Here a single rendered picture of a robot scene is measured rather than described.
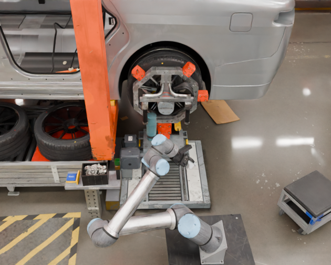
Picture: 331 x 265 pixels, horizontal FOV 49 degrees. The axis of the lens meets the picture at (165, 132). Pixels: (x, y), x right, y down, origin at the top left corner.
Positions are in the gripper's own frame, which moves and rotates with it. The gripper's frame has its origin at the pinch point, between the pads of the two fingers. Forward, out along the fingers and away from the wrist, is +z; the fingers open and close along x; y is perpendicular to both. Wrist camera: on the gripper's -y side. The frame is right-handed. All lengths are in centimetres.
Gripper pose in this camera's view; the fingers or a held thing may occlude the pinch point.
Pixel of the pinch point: (195, 164)
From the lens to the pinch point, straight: 252.1
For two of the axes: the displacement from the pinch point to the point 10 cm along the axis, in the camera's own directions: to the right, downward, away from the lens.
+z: 6.8, 5.3, 5.0
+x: 5.8, 0.3, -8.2
